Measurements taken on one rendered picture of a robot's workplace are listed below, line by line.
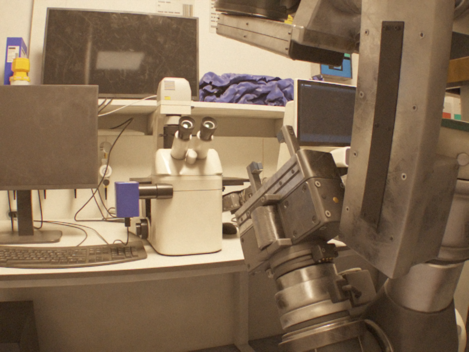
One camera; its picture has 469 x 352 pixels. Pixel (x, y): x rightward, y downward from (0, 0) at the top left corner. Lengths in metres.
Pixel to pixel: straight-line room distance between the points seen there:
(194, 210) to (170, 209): 0.07
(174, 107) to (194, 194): 0.34
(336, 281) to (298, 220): 0.07
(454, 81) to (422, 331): 0.26
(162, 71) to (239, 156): 0.59
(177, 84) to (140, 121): 0.70
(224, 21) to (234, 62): 1.53
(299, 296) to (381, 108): 0.18
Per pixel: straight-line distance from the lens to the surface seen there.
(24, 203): 1.39
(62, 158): 1.30
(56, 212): 1.83
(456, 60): 0.45
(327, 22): 0.43
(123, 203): 1.01
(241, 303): 1.99
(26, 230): 1.41
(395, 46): 0.25
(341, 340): 0.34
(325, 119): 1.60
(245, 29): 0.56
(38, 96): 1.34
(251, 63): 2.19
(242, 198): 1.24
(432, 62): 0.24
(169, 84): 1.29
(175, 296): 1.98
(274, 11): 0.60
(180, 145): 1.04
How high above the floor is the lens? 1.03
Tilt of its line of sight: 3 degrees down
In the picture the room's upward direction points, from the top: straight up
